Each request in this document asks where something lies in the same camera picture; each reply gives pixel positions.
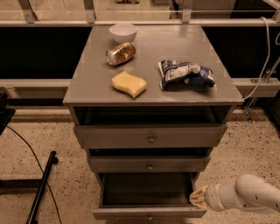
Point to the black box at left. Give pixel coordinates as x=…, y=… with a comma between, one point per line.
x=5, y=113

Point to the grey drawer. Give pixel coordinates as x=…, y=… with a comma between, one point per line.
x=109, y=164
x=149, y=136
x=147, y=195

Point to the golden soda can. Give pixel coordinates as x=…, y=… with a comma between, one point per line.
x=120, y=53

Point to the metal railing frame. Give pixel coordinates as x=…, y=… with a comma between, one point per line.
x=139, y=12

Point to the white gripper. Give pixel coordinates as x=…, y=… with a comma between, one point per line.
x=212, y=197

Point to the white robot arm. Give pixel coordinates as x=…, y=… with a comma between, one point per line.
x=248, y=193

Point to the blue white chip bag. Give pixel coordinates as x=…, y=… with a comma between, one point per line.
x=173, y=71

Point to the white bowl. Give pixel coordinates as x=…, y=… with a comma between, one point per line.
x=123, y=32

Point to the black stand leg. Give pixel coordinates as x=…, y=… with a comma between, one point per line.
x=38, y=185

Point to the grey drawer cabinet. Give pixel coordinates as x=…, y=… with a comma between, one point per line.
x=92, y=100

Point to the yellow sponge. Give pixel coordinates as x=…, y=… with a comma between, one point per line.
x=129, y=84

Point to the grey middle drawer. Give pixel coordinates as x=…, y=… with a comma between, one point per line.
x=109, y=164

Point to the grey top drawer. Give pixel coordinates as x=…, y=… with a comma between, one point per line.
x=149, y=136

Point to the grey bottom drawer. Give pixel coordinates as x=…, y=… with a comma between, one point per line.
x=147, y=195

